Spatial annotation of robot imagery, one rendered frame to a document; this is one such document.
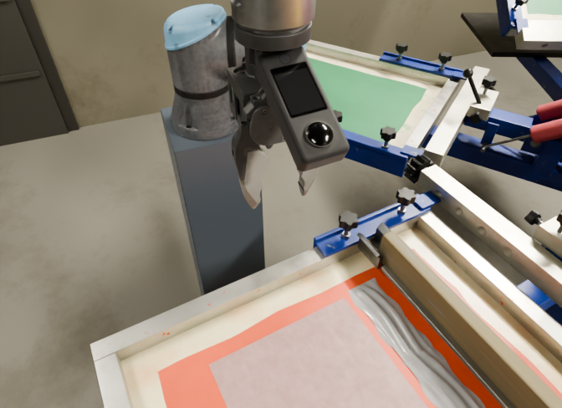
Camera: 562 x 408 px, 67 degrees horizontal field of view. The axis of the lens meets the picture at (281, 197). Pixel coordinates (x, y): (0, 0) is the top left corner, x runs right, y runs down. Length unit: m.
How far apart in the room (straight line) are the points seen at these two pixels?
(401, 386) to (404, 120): 0.87
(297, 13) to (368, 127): 1.03
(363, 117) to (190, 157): 0.72
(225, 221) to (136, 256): 1.34
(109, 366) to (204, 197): 0.38
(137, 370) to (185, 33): 0.61
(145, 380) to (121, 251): 1.57
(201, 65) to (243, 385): 0.58
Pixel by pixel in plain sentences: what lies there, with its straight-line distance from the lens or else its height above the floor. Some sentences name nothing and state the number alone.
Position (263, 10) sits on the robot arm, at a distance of 0.38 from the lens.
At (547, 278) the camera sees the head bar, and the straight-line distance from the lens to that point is 0.99.
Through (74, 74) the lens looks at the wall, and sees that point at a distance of 3.22.
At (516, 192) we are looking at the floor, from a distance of 2.90.
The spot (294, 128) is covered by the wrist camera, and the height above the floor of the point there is 1.51.
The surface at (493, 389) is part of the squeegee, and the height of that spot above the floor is 0.99.
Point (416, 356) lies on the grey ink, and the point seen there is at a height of 0.96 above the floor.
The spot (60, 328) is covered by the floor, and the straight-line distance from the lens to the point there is 2.20.
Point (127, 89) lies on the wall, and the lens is 3.28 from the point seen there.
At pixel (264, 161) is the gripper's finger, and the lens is 0.46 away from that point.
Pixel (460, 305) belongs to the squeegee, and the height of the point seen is 1.06.
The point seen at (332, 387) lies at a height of 0.95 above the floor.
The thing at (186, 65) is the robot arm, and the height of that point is 1.35.
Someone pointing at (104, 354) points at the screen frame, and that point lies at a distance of 0.86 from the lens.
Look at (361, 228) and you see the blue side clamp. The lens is 0.98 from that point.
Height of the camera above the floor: 1.71
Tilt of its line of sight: 43 degrees down
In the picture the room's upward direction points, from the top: straight up
